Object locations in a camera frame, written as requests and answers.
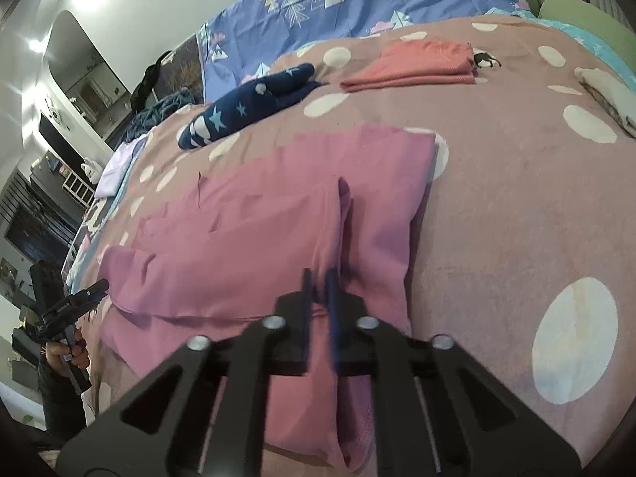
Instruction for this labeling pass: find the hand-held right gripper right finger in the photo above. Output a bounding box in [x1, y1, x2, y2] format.
[325, 268, 582, 477]

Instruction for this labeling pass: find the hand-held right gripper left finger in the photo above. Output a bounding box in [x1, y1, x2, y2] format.
[54, 268, 316, 477]

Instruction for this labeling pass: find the pink long-sleeve shirt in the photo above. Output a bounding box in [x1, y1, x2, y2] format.
[97, 124, 438, 475]

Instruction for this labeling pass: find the person's left forearm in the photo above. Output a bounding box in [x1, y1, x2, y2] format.
[39, 363, 87, 433]

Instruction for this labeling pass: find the person's left hand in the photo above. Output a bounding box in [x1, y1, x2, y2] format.
[45, 340, 90, 373]

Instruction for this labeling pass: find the dark framed screen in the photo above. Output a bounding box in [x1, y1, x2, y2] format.
[4, 203, 75, 265]

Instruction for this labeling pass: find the white ladder rack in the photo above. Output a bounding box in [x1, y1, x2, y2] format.
[62, 169, 96, 206]

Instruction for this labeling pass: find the lavender cloth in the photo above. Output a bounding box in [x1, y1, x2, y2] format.
[94, 134, 150, 198]

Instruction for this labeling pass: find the grey-blue fleece blanket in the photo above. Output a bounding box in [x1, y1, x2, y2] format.
[122, 88, 194, 142]

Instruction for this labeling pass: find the navy star-print blanket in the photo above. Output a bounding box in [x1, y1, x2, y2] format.
[178, 63, 324, 151]

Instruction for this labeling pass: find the pink polka-dot blanket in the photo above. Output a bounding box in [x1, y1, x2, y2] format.
[64, 12, 636, 477]

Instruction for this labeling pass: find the black garment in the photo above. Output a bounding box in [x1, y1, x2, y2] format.
[130, 50, 174, 110]

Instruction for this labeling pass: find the dark printed headboard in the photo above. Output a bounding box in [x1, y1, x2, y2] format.
[154, 35, 204, 105]

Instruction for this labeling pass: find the coral folded garment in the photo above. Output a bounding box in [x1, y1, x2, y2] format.
[340, 41, 477, 93]

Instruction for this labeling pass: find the purple tree-print sheet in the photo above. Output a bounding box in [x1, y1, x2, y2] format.
[196, 0, 527, 95]

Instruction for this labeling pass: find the cream folded garment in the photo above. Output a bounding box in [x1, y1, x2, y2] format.
[575, 66, 636, 139]

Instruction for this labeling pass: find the green pillow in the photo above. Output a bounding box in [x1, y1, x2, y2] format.
[539, 0, 636, 68]

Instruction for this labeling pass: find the arched wall mirror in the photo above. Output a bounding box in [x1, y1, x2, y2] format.
[42, 10, 132, 140]

